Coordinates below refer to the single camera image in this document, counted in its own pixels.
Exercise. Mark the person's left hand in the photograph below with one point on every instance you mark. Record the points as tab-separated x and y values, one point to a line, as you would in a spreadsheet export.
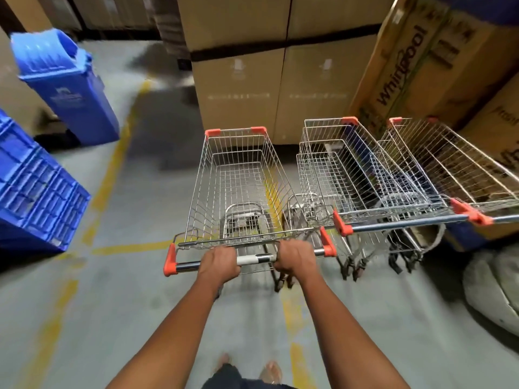
219	265

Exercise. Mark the person's right hand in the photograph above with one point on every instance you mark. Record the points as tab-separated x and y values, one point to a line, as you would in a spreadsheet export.
296	259

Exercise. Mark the person's right forearm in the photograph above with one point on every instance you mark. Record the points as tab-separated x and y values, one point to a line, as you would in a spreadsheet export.
348	336

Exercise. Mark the person's left forearm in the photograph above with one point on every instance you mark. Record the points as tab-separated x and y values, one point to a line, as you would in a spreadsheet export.
170	340

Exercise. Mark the person's left sandalled foot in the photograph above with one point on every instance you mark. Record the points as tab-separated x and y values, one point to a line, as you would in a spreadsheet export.
224	361

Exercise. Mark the person's sandalled foot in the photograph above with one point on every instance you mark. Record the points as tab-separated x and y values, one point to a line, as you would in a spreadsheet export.
272	371
224	361

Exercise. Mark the person's right sandalled foot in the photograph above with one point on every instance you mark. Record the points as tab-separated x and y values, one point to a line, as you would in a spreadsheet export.
272	371

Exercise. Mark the stack of blue plastic crates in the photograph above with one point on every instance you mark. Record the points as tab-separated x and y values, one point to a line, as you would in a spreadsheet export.
36	194

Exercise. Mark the large white woven sack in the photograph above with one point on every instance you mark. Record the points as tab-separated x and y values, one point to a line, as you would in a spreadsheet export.
494	287

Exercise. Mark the wooden pallet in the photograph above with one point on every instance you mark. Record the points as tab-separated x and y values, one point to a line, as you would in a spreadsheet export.
56	141

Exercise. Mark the blue plastic trash bin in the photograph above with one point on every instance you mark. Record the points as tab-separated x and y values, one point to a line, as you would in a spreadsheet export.
77	105

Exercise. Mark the pale tall cardboard box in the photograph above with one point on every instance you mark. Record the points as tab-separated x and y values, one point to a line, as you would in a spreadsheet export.
16	97

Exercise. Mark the brown plain cardboard box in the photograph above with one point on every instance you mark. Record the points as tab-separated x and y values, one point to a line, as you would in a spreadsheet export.
32	12

